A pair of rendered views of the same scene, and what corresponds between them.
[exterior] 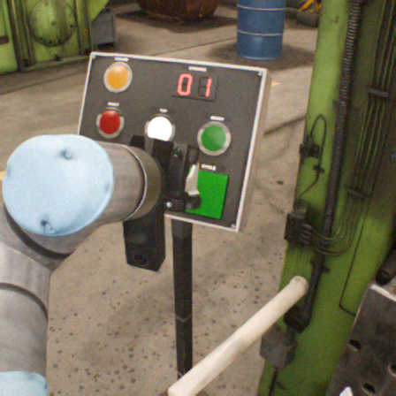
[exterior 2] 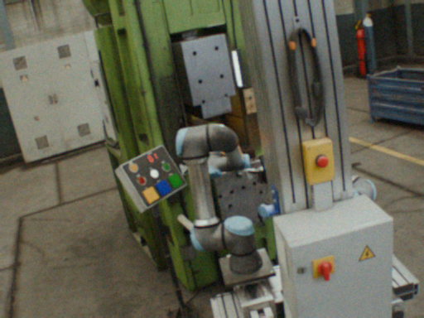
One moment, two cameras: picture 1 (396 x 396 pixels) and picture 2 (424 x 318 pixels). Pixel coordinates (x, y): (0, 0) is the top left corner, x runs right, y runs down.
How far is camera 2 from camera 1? 2.18 m
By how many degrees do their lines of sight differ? 61
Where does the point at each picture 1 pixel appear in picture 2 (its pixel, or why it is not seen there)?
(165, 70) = (142, 158)
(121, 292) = not seen: outside the picture
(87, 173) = not seen: hidden behind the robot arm
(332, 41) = (157, 134)
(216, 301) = (130, 298)
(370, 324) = (219, 185)
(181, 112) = (155, 166)
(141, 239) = not seen: hidden behind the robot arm
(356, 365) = (224, 202)
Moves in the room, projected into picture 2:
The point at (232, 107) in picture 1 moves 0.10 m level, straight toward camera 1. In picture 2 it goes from (163, 157) to (178, 156)
